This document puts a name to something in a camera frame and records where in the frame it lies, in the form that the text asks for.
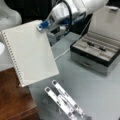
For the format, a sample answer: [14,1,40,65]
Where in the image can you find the white notepad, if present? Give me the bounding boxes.
[1,20,59,87]

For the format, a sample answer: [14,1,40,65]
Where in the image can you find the black compartment tray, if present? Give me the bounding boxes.
[70,6,120,75]

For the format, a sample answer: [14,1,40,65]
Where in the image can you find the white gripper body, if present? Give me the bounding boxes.
[44,0,83,33]

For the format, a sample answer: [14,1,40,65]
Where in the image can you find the black pen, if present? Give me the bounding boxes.
[84,39,106,51]

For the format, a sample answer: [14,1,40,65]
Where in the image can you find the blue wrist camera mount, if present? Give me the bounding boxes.
[35,19,72,32]

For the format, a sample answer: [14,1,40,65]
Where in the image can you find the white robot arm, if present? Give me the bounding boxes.
[45,0,109,31]

